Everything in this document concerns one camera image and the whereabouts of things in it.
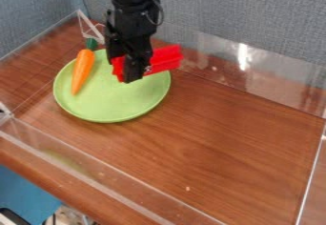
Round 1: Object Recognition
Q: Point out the green round plate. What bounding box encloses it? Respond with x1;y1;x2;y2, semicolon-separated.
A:
52;50;172;123

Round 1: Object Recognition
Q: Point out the clear acrylic enclosure wall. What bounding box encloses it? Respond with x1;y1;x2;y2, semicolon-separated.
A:
0;15;326;225

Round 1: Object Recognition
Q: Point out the orange toy carrot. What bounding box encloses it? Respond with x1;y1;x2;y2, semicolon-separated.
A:
71;38;97;94

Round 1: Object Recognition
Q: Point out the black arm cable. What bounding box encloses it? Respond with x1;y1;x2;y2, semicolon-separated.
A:
141;0;165;27

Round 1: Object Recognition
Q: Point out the red rectangular block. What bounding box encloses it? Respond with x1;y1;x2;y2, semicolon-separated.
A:
111;44;183;83

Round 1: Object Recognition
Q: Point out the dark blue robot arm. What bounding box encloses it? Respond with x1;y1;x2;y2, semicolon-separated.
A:
104;0;164;83

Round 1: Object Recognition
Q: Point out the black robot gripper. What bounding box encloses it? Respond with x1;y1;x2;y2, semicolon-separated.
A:
104;6;159;83

